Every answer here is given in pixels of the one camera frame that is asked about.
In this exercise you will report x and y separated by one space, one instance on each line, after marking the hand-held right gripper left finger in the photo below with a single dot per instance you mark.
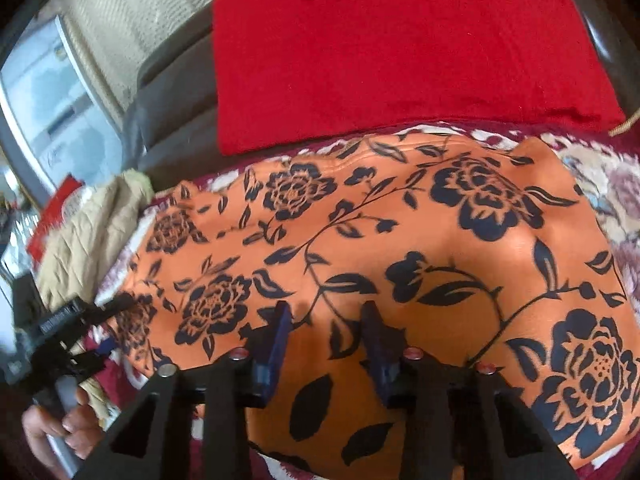
275 345

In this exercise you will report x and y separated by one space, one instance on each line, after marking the orange floral garment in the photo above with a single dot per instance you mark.
400 220

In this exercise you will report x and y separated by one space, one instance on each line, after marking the beige dotted curtain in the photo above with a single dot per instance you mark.
140 10

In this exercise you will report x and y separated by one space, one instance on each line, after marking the red box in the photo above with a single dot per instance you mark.
55 215

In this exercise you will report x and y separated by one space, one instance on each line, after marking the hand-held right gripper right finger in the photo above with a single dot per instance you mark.
380 360

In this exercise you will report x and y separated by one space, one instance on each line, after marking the beige quilted jacket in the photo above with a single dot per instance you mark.
85 230

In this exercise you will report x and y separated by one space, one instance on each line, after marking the red sofa cover cloth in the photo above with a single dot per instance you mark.
400 60

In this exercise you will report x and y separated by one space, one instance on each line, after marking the person's left hand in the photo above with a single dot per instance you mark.
85 425

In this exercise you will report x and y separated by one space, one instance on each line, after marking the floral plush blanket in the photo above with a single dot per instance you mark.
615 175

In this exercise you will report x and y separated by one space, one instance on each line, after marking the brown leather sofa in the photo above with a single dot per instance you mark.
175 115

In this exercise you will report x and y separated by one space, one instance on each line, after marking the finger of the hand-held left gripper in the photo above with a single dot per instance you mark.
110 306
90 361

